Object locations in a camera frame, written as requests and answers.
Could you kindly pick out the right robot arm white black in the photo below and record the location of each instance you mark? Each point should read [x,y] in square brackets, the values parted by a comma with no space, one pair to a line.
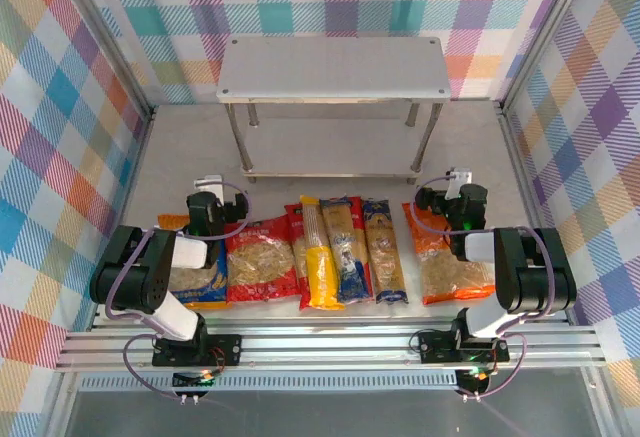
[530,277]

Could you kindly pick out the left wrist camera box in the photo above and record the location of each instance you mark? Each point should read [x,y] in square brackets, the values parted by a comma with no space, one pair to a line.
[210,185]

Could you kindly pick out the red fusilli pasta bag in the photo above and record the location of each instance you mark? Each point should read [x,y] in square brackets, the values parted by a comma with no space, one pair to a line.
[260,262]

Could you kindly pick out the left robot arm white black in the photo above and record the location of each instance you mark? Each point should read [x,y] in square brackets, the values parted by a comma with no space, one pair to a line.
[170,317]

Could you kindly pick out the blue orange orecchiette pasta bag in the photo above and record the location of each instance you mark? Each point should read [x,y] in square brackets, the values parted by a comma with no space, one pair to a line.
[200,287]

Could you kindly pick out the aluminium frame side rail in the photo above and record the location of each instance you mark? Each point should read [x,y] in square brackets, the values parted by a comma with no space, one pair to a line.
[134,172]
[523,172]

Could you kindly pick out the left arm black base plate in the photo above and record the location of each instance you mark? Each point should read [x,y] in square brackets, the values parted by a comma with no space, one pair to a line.
[225,349]

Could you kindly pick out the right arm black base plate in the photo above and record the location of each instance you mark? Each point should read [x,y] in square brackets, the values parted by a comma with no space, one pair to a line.
[435,347]

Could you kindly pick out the spaghetti bag dark blue ends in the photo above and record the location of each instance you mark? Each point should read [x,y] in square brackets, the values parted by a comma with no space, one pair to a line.
[382,252]

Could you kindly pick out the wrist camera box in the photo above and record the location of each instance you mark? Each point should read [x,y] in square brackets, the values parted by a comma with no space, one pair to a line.
[460,182]
[210,185]

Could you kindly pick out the two-tier metal shelf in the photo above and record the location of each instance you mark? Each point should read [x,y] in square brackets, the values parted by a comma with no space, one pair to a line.
[330,69]

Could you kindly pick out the yellow spaghetti bag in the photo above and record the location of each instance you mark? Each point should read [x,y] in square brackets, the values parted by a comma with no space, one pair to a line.
[322,277]

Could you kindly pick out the spaghetti bag large blue print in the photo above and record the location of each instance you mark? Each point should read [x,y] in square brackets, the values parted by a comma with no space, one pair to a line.
[350,267]

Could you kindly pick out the aluminium mounting rail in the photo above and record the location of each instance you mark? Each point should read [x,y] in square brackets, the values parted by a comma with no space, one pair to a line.
[325,349]

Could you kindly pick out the orange short pasta bag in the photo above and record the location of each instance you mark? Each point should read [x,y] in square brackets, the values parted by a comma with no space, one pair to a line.
[445,277]

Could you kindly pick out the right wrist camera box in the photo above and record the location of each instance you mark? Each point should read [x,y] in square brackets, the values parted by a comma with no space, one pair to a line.
[460,182]

